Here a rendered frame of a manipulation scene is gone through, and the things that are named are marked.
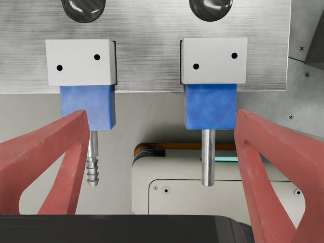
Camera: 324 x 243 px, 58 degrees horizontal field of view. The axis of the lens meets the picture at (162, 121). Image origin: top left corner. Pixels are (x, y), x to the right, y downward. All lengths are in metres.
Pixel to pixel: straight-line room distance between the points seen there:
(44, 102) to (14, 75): 0.92
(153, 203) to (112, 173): 0.33
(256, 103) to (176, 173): 0.59
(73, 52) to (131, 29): 0.06
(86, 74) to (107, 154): 0.95
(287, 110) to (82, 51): 0.22
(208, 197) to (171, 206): 0.12
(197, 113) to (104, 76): 0.08
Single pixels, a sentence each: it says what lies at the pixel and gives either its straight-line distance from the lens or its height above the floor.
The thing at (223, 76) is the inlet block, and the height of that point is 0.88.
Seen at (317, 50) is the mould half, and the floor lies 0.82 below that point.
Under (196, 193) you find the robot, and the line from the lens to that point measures 0.92.
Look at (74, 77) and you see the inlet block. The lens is 0.25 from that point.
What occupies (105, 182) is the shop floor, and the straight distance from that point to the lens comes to 1.22.
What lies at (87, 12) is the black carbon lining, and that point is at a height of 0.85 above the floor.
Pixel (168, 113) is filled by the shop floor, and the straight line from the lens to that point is 1.13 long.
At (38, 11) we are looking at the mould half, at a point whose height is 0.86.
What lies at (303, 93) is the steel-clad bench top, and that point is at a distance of 0.35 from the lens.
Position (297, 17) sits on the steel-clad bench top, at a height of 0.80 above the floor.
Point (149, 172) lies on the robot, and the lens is 0.89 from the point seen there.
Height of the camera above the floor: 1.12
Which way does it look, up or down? 80 degrees down
